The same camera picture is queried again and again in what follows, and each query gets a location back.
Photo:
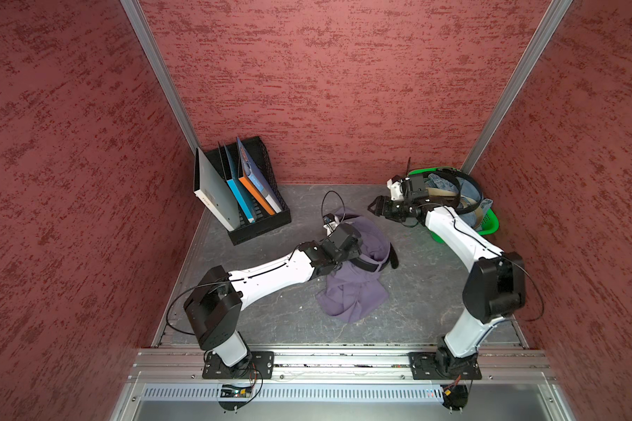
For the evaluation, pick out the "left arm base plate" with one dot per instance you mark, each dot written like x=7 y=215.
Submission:
x=256 y=365

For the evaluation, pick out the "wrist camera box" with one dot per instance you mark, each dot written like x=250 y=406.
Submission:
x=330 y=222
x=395 y=186

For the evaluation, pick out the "purple trousers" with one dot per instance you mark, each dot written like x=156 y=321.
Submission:
x=351 y=294

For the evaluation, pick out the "black leather belt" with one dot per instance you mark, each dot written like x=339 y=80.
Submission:
x=376 y=250

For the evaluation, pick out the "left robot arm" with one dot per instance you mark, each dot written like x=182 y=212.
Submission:
x=214 y=306

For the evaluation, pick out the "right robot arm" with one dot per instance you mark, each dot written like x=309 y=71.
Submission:
x=496 y=285

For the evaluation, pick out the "tan woven belt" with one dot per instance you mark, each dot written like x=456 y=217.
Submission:
x=443 y=197

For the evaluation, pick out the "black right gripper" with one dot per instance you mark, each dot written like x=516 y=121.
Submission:
x=383 y=208

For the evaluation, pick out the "blue white folder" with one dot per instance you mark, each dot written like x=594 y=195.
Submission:
x=253 y=172

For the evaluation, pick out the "orange folder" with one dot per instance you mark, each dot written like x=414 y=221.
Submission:
x=257 y=195

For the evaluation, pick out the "cyan folder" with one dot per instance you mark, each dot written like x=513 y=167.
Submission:
x=231 y=174

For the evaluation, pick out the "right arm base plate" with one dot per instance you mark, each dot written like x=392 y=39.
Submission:
x=443 y=366

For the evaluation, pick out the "blue denim jeans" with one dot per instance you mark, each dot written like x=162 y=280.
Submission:
x=461 y=192

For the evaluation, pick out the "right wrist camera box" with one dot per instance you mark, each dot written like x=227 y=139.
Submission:
x=395 y=186

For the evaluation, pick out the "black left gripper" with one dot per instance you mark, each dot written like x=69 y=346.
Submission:
x=353 y=251

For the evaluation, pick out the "black perforated file rack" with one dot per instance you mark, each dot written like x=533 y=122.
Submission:
x=264 y=222

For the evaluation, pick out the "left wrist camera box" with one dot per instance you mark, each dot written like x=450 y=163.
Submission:
x=330 y=222

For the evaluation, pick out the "green plastic basket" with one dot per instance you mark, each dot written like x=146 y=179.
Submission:
x=484 y=221

